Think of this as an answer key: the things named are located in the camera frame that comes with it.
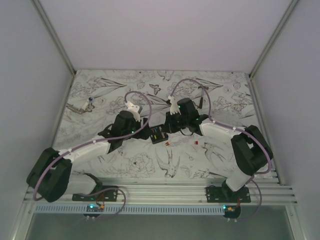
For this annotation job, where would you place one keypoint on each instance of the left controller board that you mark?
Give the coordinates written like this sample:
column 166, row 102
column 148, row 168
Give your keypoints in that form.
column 93, row 211

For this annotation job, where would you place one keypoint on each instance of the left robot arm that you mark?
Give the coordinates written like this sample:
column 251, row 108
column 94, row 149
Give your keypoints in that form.
column 51, row 173

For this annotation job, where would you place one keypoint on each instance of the metal latch with blue knob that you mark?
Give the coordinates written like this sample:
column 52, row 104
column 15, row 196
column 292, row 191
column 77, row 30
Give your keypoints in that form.
column 87, row 107

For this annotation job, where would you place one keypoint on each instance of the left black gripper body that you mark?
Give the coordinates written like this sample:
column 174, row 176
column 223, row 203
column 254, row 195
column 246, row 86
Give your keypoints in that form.
column 135, row 125

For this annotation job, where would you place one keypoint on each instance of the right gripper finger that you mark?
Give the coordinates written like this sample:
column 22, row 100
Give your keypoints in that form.
column 168, row 123
column 176, row 126

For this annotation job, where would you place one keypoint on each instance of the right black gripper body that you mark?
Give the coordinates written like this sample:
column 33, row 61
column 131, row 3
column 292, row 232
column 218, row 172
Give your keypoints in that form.
column 184, row 119

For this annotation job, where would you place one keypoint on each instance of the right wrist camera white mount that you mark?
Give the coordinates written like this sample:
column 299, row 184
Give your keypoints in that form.
column 174, row 108

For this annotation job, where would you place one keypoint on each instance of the small hammer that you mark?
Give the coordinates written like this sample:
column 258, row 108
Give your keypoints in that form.
column 200, row 106

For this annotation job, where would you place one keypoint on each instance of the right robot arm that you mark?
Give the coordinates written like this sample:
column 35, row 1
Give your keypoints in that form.
column 250, row 149

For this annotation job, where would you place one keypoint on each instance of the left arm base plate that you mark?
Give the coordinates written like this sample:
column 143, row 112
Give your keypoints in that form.
column 103, row 194

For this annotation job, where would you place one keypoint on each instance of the black fuse box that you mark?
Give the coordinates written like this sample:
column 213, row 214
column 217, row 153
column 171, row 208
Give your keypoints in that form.
column 158, row 134

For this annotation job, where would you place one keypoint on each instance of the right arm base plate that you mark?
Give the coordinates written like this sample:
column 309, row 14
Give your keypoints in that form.
column 215, row 193

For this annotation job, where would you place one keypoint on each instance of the slotted cable duct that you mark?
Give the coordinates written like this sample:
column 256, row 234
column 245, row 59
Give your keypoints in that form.
column 133, row 209

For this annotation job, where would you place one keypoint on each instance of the right controller board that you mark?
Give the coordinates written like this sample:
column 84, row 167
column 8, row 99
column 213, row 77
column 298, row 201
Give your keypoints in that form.
column 231, row 212

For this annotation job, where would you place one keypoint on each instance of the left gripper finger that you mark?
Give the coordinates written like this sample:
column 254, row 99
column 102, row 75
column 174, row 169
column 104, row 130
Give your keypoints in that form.
column 145, row 123
column 142, row 135

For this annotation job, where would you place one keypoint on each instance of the controller board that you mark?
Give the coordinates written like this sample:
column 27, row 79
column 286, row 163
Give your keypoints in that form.
column 93, row 211
column 231, row 212

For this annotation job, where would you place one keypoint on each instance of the floral patterned mat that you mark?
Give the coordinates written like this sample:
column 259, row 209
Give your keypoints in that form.
column 228, row 100

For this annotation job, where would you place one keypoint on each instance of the aluminium rail frame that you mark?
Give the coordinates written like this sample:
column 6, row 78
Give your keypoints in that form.
column 192, row 190

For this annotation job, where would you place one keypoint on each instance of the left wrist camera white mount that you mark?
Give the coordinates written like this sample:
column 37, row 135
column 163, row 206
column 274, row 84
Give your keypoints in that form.
column 134, row 109

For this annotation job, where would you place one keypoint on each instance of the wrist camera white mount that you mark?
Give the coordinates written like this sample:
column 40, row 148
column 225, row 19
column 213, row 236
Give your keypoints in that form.
column 134, row 109
column 174, row 108

